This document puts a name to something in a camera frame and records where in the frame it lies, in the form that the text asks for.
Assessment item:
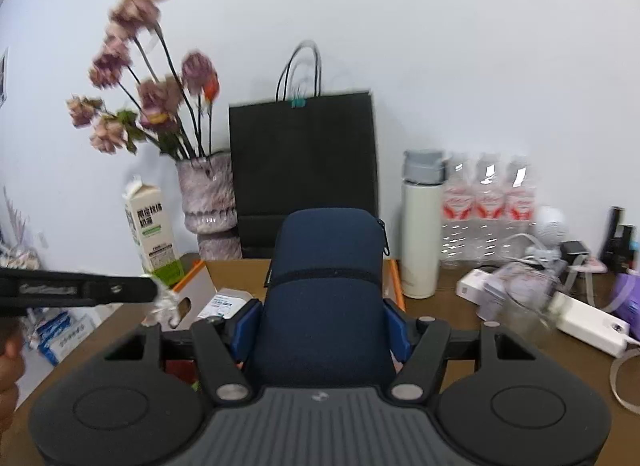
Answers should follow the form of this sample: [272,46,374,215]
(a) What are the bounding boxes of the clear wrapper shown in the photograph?
[149,277,185,327]

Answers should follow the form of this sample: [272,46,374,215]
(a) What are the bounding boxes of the black cable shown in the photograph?
[247,208,397,389]

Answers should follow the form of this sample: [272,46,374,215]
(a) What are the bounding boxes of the white round device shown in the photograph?
[532,206,570,251]

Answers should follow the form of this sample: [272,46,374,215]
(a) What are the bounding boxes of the large white power adapter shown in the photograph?
[550,291,633,358]

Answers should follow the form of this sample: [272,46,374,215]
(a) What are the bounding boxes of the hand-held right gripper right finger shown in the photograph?
[384,298,540,403]

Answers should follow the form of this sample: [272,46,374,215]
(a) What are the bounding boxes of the floral clear container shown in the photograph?
[477,263,562,337]

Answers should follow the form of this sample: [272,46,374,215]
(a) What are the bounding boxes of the dried pink flower bouquet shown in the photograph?
[66,0,221,161]

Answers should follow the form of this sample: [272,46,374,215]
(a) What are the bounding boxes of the white cable bundle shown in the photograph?
[507,232,568,269]

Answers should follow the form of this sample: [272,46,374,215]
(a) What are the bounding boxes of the blue and white packet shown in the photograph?
[29,308,97,366]

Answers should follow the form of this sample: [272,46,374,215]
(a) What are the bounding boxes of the person's left hand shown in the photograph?
[0,318,26,432]

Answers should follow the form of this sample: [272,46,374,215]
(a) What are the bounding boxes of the black cosmetic bottles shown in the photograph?
[601,206,640,273]

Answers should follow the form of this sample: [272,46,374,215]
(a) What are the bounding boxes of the black charger cube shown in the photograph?
[560,241,592,267]

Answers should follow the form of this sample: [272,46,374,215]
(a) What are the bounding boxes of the dried grass bunch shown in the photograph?
[0,186,51,269]

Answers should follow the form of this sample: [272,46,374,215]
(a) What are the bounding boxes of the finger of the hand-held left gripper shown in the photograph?
[0,268,159,309]

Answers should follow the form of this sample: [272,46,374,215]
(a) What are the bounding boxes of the white strap loop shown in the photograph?
[609,352,640,417]

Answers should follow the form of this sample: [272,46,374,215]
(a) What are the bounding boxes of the white and green milk carton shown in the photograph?
[122,177,182,287]

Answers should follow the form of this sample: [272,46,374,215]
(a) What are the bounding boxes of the wooden desktop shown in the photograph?
[0,257,640,466]

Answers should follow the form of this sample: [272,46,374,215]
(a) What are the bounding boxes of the wall picture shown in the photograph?
[0,47,11,105]

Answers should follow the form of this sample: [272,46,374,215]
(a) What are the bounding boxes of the white tissue pack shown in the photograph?
[196,288,252,323]

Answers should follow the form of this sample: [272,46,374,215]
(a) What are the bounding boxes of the mottled pink ceramic vase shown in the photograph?
[176,151,244,261]

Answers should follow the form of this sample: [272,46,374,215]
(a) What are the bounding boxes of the white thermos with grey lid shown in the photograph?
[401,149,446,299]

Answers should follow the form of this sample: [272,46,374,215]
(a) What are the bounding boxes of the black paper bag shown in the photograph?
[228,40,379,261]

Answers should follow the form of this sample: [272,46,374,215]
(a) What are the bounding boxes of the shrink-wrapped water bottle pack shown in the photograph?
[440,152,539,267]

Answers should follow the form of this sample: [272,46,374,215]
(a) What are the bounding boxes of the red fabric rose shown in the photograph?
[167,360,198,389]

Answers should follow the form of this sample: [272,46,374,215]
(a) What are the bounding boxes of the purple bag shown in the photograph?
[612,270,640,340]

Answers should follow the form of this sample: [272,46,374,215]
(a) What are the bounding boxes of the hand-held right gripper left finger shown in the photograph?
[104,298,264,404]

